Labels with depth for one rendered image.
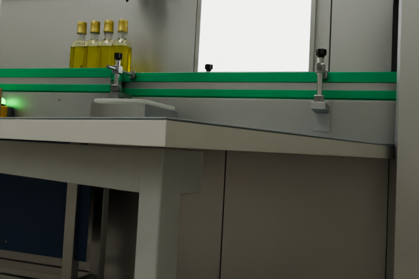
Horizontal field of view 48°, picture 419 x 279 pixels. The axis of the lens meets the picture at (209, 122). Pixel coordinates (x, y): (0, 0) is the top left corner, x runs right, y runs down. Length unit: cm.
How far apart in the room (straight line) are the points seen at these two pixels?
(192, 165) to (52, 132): 21
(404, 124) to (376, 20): 53
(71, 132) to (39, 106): 102
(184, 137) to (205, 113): 93
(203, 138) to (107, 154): 16
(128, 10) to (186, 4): 24
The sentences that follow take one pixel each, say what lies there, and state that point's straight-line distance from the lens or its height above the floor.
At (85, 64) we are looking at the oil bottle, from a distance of 176.
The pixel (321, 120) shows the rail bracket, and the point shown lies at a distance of 141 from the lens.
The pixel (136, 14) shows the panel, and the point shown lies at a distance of 187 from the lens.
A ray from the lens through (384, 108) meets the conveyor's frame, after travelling 141.
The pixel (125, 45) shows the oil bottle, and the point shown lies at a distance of 169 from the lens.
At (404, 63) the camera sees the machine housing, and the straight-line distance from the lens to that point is 127.
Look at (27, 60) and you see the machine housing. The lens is 215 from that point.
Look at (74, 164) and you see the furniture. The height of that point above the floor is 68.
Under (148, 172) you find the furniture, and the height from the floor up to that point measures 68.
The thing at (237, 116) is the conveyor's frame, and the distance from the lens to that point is 146.
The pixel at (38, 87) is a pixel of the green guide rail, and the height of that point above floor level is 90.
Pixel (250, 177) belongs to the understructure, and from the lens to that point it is 166.
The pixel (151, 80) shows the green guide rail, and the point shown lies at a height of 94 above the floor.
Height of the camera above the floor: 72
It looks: 3 degrees up
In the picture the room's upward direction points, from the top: 3 degrees clockwise
